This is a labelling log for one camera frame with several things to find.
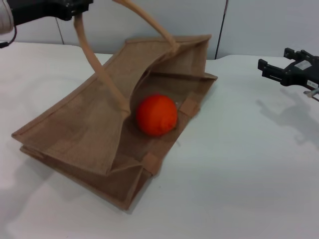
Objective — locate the brown jute handbag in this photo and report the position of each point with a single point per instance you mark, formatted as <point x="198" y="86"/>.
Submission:
<point x="74" y="124"/>

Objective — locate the thin vertical wall strip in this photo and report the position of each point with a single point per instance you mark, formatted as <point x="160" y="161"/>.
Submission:
<point x="219" y="37"/>

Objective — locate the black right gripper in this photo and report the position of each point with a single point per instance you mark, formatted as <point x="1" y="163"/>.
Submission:
<point x="304" y="72"/>

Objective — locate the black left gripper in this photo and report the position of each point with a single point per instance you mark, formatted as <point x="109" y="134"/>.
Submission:
<point x="37" y="11"/>

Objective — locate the orange fruit with stem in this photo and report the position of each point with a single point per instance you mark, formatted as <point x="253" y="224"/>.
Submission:
<point x="157" y="115"/>

